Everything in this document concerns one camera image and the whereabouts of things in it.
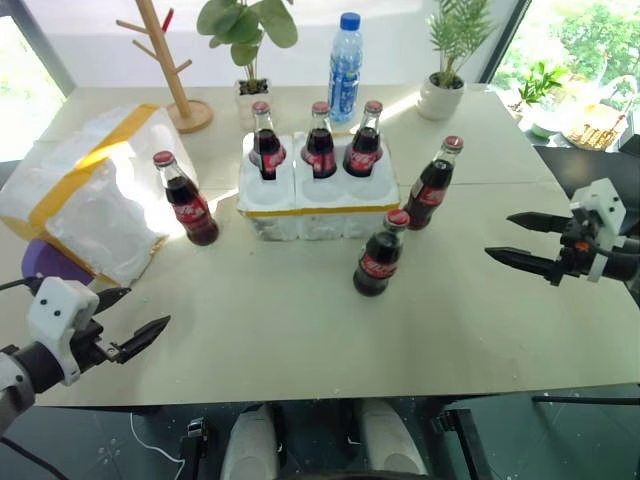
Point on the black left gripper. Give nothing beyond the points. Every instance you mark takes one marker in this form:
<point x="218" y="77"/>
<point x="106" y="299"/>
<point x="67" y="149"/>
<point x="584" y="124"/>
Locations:
<point x="90" y="345"/>

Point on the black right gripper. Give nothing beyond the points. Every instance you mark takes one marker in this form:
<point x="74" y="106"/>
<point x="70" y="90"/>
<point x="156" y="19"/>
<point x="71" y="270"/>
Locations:
<point x="580" y="252"/>

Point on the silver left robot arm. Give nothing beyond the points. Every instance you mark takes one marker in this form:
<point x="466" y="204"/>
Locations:
<point x="20" y="367"/>

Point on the glass cola bottle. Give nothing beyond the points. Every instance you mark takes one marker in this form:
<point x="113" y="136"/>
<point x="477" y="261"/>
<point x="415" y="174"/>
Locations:
<point x="267" y="147"/>
<point x="364" y="150"/>
<point x="430" y="192"/>
<point x="377" y="265"/>
<point x="190" y="210"/>
<point x="319" y="150"/>

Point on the white foam box lid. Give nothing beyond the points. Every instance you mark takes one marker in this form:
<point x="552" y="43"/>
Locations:
<point x="90" y="200"/>

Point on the white foam bottle tray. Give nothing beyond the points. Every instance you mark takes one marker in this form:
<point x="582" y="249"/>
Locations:
<point x="320" y="215"/>

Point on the purple round object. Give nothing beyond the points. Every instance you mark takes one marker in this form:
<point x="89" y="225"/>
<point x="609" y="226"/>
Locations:
<point x="55" y="262"/>

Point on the black side table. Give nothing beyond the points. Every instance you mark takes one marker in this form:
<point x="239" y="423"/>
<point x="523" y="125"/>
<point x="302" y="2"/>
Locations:
<point x="585" y="165"/>

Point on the woven basket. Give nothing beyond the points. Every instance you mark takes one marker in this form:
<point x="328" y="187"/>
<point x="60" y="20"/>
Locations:
<point x="592" y="127"/>

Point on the small green outdoor plant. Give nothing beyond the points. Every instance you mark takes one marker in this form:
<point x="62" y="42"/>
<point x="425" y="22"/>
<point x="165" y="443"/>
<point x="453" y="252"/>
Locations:
<point x="537" y="85"/>

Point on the plant in round white pot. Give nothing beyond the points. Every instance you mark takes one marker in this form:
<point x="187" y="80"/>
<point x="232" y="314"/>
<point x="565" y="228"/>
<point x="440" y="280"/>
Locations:
<point x="442" y="95"/>

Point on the white robot left leg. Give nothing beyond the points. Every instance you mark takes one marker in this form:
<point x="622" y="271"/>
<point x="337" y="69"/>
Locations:
<point x="250" y="445"/>

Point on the white robot leg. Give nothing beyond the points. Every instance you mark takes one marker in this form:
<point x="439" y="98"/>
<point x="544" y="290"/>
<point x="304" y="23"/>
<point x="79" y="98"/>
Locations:
<point x="390" y="440"/>
<point x="250" y="445"/>

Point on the white robot right leg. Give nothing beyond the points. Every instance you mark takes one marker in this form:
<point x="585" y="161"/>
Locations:
<point x="390" y="440"/>

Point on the wooden tree-shaped rack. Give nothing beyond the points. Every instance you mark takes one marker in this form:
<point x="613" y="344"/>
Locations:
<point x="172" y="75"/>

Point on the blue plastic water bottle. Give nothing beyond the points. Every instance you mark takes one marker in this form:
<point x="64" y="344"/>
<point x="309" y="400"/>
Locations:
<point x="345" y="75"/>

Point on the plant in square white pot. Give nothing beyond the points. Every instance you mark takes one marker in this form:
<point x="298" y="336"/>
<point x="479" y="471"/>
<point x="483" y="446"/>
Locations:
<point x="247" y="40"/>

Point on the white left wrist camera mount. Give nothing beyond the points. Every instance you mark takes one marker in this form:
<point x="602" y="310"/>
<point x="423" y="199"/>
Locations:
<point x="57" y="305"/>

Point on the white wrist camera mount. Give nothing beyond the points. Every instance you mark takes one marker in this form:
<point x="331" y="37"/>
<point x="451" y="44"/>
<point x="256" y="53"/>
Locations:
<point x="606" y="210"/>
<point x="57" y="305"/>

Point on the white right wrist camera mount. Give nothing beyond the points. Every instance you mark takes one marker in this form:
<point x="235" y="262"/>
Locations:
<point x="606" y="210"/>

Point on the black table leg bracket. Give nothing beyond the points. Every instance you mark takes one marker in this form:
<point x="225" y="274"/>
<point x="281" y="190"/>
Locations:
<point x="465" y="440"/>
<point x="197" y="447"/>

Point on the dark window frame post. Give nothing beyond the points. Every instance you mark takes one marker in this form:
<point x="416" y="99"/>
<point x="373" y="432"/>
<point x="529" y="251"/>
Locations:
<point x="502" y="40"/>
<point x="47" y="50"/>

